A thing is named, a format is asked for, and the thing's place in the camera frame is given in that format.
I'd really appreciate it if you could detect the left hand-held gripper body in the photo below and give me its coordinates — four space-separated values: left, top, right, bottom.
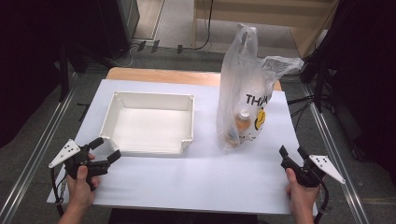
49 138 111 191

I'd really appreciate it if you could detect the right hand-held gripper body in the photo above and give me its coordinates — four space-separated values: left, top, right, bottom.
279 154 347 189

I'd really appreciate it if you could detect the white plastic tray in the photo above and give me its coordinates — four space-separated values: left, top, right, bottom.
98 91 196 158

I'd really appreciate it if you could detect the orange juice bottle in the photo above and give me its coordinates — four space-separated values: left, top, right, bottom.
228 108 253 147

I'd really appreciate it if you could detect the clear printed plastic bag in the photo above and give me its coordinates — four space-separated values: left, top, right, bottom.
216 22 304 154

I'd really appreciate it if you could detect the person's right hand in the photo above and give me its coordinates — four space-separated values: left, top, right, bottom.
285 167 321 215

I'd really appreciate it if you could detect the person's left hand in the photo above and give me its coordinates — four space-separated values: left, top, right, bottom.
65 153 102 210

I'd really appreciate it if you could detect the black tripod stand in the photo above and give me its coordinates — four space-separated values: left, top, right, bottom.
287 61 332 114

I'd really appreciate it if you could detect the black curtain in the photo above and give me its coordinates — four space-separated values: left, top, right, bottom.
299 0 396 185
0 0 140 148

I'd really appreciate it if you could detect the metal floor rail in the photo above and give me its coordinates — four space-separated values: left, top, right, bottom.
302 83 372 224
0 88 77 224

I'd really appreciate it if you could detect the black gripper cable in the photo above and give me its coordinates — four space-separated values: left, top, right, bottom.
49 167 65 217
313 178 331 224

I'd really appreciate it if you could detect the wooden frame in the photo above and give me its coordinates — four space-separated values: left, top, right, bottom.
192 0 340 59

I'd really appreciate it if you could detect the black hanging cable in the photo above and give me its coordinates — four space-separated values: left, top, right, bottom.
177 0 215 54

